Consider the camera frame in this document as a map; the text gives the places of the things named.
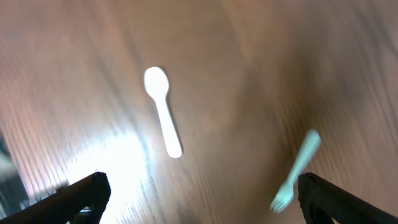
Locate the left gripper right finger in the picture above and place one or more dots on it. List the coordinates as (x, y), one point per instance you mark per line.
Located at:
(323, 202)

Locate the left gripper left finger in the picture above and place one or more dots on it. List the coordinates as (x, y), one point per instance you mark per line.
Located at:
(82, 202)

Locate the white plastic spoon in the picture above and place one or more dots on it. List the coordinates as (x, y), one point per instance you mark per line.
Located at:
(157, 87)

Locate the white plastic fork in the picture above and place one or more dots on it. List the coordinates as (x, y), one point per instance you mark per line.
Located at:
(308, 149)

